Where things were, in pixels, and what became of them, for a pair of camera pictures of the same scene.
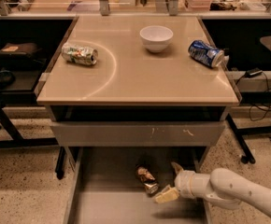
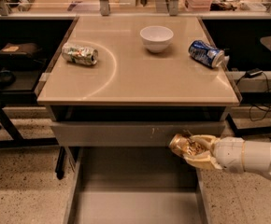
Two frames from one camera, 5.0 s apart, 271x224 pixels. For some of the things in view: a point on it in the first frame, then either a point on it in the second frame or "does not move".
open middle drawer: [106, 189] does not move
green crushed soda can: [79, 53] does not move
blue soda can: [206, 53] does not move
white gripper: [182, 182] to [230, 154]
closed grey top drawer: [139, 134] does not move
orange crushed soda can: [149, 178] to [182, 145]
